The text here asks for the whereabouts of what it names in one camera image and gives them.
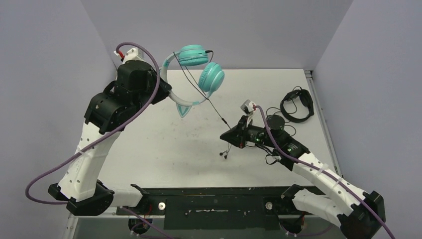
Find thin black earbud cable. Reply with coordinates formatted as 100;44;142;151
173;49;233;160

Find black over-ear headset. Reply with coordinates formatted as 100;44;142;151
280;86;316;123

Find teal cat ear headphones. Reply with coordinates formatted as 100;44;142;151
160;44;225;118

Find black cable pink green plugs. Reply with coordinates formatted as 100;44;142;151
255;106;293;165

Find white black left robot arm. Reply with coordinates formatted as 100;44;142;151
48;47;171;216

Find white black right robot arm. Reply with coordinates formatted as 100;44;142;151
219;100;389;239

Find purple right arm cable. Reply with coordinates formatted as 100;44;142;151
254;105;396;239

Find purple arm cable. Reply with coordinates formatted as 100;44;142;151
25;42;175;239
254;105;396;239

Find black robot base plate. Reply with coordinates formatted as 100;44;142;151
130;186;305;231

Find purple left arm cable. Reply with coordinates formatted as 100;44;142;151
25;42;175;239

